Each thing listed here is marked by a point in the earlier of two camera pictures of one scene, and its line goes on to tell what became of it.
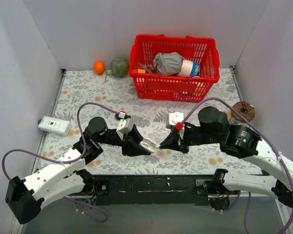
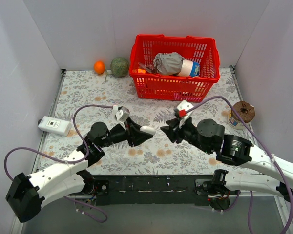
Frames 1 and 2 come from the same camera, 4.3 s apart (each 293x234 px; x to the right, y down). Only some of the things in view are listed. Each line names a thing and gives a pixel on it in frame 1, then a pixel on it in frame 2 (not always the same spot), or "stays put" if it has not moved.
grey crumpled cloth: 168,63 stays put
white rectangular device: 52,125 stays put
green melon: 119,67 stays put
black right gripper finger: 171,142 to 171,132
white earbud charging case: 148,145 to 148,129
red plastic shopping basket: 168,87 stays put
